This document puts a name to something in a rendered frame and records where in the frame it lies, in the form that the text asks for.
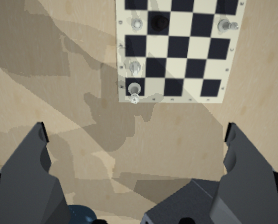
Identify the black and white chessboard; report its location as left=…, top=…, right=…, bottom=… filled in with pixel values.
left=116, top=0, right=246, bottom=103

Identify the black chess piece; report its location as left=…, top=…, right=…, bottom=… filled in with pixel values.
left=151, top=15, right=169, bottom=31

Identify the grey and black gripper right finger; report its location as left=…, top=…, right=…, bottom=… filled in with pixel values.
left=209, top=122, right=278, bottom=224

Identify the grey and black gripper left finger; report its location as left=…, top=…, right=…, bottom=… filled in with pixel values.
left=0, top=122, right=71, bottom=224

